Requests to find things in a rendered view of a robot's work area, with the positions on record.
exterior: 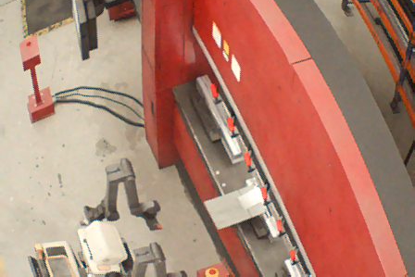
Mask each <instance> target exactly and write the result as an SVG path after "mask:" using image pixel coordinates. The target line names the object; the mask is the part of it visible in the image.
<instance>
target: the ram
mask: <svg viewBox="0 0 415 277"><path fill-rule="evenodd" d="M213 21H214V23H215V25H216V27H217V29H218V30H219V31H220V47H219V46H218V44H217V42H216V41H215V39H214V37H213ZM193 26H194V28H195V30H196V31H197V33H198V35H199V37H200V39H201V41H202V42H203V44H204V46H205V48H206V49H207V52H208V54H209V56H210V58H211V60H212V62H213V64H214V66H215V68H216V69H217V70H218V72H219V74H220V76H221V77H222V79H223V82H224V84H225V86H226V88H227V90H228V92H229V94H230V95H231V96H232V98H233V102H234V103H235V105H236V107H237V109H238V111H239V113H240V116H241V118H242V120H243V122H244V124H245V126H246V127H247V129H248V130H249V132H250V134H251V136H252V138H253V140H254V142H255V144H256V146H257V148H258V152H259V153H260V155H261V157H262V161H263V163H264V165H265V167H266V169H267V171H268V173H269V175H270V176H271V178H272V181H273V183H274V185H275V187H276V189H277V191H278V194H279V196H280V198H281V200H282V202H283V205H284V207H285V210H286V212H287V213H288V217H289V218H290V220H291V222H292V223H293V225H294V228H295V230H296V233H297V236H298V238H299V241H300V242H301V245H302V246H303V249H304V250H305V251H304V252H305V253H306V256H307V257H308V261H309V262H310V265H311V266H312V267H311V268H312V269H313V270H312V271H314V273H315V276H316V277H372V274H371V270H370V268H369V264H368V263H367V260H366V258H365V255H364V253H363V251H362V250H363V249H362V247H361V245H360V243H359V240H358V237H357V234H356V232H355V229H354V227H353V226H352V225H353V224H352V223H351V222H352V221H351V220H350V218H349V215H348V213H347V210H346V207H345V204H344V203H343V202H344V201H343V200H342V197H341V196H340V193H339V191H338V189H337V185H336V184H335V181H334V179H333V176H332V173H331V172H330V169H329V167H328V165H327V163H326V161H325V157H324V155H323V154H322V152H321V149H320V148H319V146H318V142H317V141H316V139H315V137H314V133H313V132H312V130H311V129H310V127H309V126H308V121H307V119H306V118H305V116H304V114H303V112H302V110H301V109H300V107H299V105H298V103H297V101H296V98H295V95H294V94H293V92H292V91H291V89H290V87H289V85H288V84H287V82H286V80H285V78H284V76H283V74H282V72H281V71H280V69H279V68H278V67H277V65H276V63H275V62H274V60H273V58H272V56H271V55H270V52H269V50H268V48H267V47H266V45H265V44H264V42H263V41H262V40H261V39H260V37H259V35H258V34H257V32H256V30H255V28H254V26H253V25H252V23H251V22H250V20H249V18H248V17H247V16H246V15H245V13H244V12H243V10H242V8H240V6H239V5H238V3H237V2H236V0H194V25H193ZM193 33H194V34H195V31H194V30H193ZM195 37H196V39H197V41H198V42H199V40H198V38H197V36H196V34H195ZM224 42H226V44H227V45H228V46H229V55H227V53H226V51H225V49H224ZM199 43H200V42H199ZM200 45H201V47H202V49H203V51H204V53H205V55H206V57H207V60H208V62H209V64H210V66H211V67H212V69H213V71H214V73H215V75H217V77H218V79H219V81H220V85H221V87H222V89H223V91H224V93H225V94H226V96H227V98H228V101H229V103H231V105H232V106H233V103H232V101H231V98H229V96H228V95H227V93H226V91H225V89H224V87H223V85H222V83H221V80H220V77H219V75H218V73H217V71H215V70H214V68H213V66H212V64H211V62H210V60H209V58H208V56H207V54H206V52H205V50H204V48H203V46H202V44H201V43H200ZM224 51H225V53H226V55H227V57H228V61H227V59H226V57H225V55H224V54H223V53H224ZM232 56H234V58H235V60H236V61H237V63H238V65H240V67H241V71H240V81H238V80H237V78H236V75H235V74H234V73H233V70H232V68H231V66H232ZM233 109H234V111H235V113H236V116H237V118H238V119H239V121H240V123H241V125H242V127H243V130H244V132H245V135H246V137H247V139H249V141H250V143H251V145H252V146H253V149H254V151H255V153H256V157H257V159H258V162H259V164H260V166H261V168H262V169H263V171H264V173H265V175H266V177H267V179H268V180H269V183H270V186H271V188H272V190H273V192H274V193H275V196H276V198H277V200H278V202H279V205H280V207H281V209H282V210H283V207H282V205H281V203H280V200H279V198H278V196H277V195H276V192H275V190H274V188H273V186H272V184H271V182H270V178H269V177H268V175H267V173H266V171H265V170H264V168H263V166H262V164H261V162H260V160H259V156H258V153H257V151H256V148H255V147H254V145H253V143H252V141H251V139H250V137H249V135H248V133H246V131H245V127H244V125H243V123H242V122H241V120H240V118H239V117H238V115H237V112H236V110H235V108H234V106H233ZM283 215H284V216H285V219H286V220H287V222H288V225H289V227H290V228H291V229H290V230H291V232H292V233H293V236H294V238H295V240H296V241H297V244H298V247H299V248H300V251H301V253H302V256H303V259H304V260H305V262H306V263H307V266H308V269H310V267H309V265H308V262H307V261H306V258H305V255H304V254H303V251H302V250H301V249H302V248H301V247H300V244H299V243H298V240H297V239H296V235H295V234H294V231H293V229H292V227H291V225H290V223H289V220H288V219H287V218H286V217H287V216H286V214H285V213H284V211H283ZM309 271H310V274H311V277H314V276H313V273H312V271H311V270H309Z"/></svg>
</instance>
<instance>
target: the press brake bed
mask: <svg viewBox="0 0 415 277"><path fill-rule="evenodd" d="M173 120H174V144H175V146H176V148H177V151H178V153H179V155H180V157H181V159H179V160H177V161H175V167H176V170H177V171H178V173H180V176H181V178H182V181H183V184H184V186H185V188H186V190H187V193H188V195H189V196H190V198H191V200H193V202H194V204H195V208H196V210H197V212H198V214H199V216H200V218H201V220H202V221H203V223H204V225H205V227H206V229H207V232H208V234H209V235H210V238H211V239H212V241H213V243H214V245H215V247H216V248H217V249H218V251H219V254H220V257H221V259H222V260H223V258H224V259H225V260H226V262H227V263H228V266H229V268H230V269H231V271H232V272H233V274H234V277H261V275H260V272H259V271H258V269H257V265H256V264H255V263H254V260H253V259H252V258H251V256H250V252H249V251H248V249H247V248H246V246H245V242H244V240H243V239H242V237H241V235H240V234H239V231H238V229H237V227H236V225H235V224H234V226H233V227H232V228H230V227H225V228H222V229H219V230H218V229H217V227H216V225H215V223H214V222H213V220H212V218H211V216H210V214H209V213H208V209H207V207H206V205H205V203H204V202H207V201H209V200H212V199H215V198H217V197H220V196H221V195H220V193H219V191H218V189H217V187H216V185H215V183H214V181H213V179H212V177H211V175H210V173H209V171H208V167H207V165H206V163H205V161H204V159H203V157H202V155H201V152H199V150H198V148H197V146H196V144H195V140H194V138H193V135H192V134H191V132H190V130H189V127H188V125H187V123H185V120H184V118H183V116H182V112H181V111H180V109H179V106H178V104H177V102H176V100H173Z"/></svg>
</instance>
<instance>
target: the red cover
mask: <svg viewBox="0 0 415 277"><path fill-rule="evenodd" d="M236 2H237V3H238V5H239V6H240V8H242V10H243V12H244V13H245V15H246V16H247V17H248V18H249V20H250V22H251V23H252V25H253V26H254V28H255V30H256V32H257V34H258V35H259V37H260V39H261V40H262V41H263V42H264V44H265V45H266V47H267V48H268V50H269V52H270V55H271V56H272V58H273V60H274V62H275V63H276V65H277V67H278V68H279V69H280V71H281V72H282V74H283V76H284V78H285V80H286V82H287V84H288V85H289V87H290V89H291V91H292V92H293V94H294V95H295V98H296V101H297V103H298V105H299V107H300V109H301V110H302V112H303V114H304V116H305V118H306V119H307V121H308V126H309V127H310V129H311V130H312V132H313V133H314V137H315V139H316V141H317V142H318V146H319V148H320V149H321V152H322V154H323V155H324V157H325V161H326V163H327V165H328V167H329V169H330V172H331V173H332V176H333V179H334V181H335V184H336V185H337V189H338V191H339V193H340V196H341V197H342V200H343V201H344V202H343V203H344V204H345V207H346V210H347V213H348V215H349V218H350V220H351V221H352V222H351V223H352V224H353V225H352V226H353V227H354V229H355V232H356V234H357V237H358V240H359V243H360V245H361V247H362V249H363V250H362V251H363V253H364V255H365V258H366V260H367V263H368V264H369V268H370V270H371V274H372V277H408V275H407V271H406V268H405V265H404V262H403V260H402V257H401V255H400V253H399V250H398V249H399V248H398V247H397V243H396V240H395V237H394V236H393V232H392V230H391V228H390V227H391V226H389V225H390V224H389V222H388V219H387V218H386V215H385V212H384V208H383V206H382V203H381V201H380V199H379V196H378V194H377V191H376V189H375V186H374V183H373V182H372V179H371V176H370V174H369V172H368V168H366V167H367V166H366V164H365V162H364V160H363V157H362V155H361V154H360V151H359V149H358V146H357V142H356V141H355V138H354V137H353V135H352V132H351V131H350V129H349V127H348V125H347V122H346V120H345V118H344V115H343V113H342V111H340V107H339V106H338V105H337V103H336V100H335V98H334V96H333V94H332V92H331V91H330V87H329V86H328V84H327V82H326V81H325V80H324V78H323V77H322V75H321V72H320V70H319V69H318V67H317V65H316V64H315V62H314V60H313V59H312V57H311V55H310V54H309V52H308V50H307V48H306V47H305V46H304V44H303V42H302V41H301V40H300V38H299V36H298V35H297V33H296V31H295V29H294V28H293V27H292V25H291V23H290V22H289V20H288V18H287V17H286V16H285V15H284V13H283V12H282V11H281V9H279V7H278V6H277V4H276V3H275V2H274V0H236Z"/></svg>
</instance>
